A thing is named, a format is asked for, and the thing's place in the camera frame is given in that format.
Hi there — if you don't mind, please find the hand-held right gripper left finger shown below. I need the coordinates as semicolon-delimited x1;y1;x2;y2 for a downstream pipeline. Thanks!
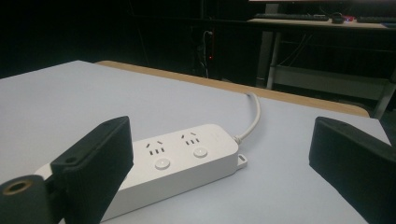
49;115;134;224

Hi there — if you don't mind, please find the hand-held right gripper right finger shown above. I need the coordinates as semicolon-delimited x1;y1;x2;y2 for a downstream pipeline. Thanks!
308;116;396;224

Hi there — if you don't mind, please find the white power strip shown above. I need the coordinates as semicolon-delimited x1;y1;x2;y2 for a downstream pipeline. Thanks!
35;123;249;222

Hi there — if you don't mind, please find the white table mat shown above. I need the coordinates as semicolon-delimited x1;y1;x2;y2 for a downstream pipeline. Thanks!
0;60;392;224

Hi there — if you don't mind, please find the wooden desk with metal legs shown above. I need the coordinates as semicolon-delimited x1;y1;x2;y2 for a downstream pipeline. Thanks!
247;18;396;119

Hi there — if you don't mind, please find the black computer mouse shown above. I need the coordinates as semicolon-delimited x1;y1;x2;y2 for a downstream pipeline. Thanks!
330;12;346;25

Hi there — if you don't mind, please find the black keyboard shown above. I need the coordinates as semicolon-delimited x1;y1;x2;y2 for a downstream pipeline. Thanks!
253;12;331;22

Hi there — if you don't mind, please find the dark computer tower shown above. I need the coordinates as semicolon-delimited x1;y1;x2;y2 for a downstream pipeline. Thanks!
190;26;225;80

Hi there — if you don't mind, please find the white power strip cable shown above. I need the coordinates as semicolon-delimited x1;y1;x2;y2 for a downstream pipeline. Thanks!
233;91;262;145

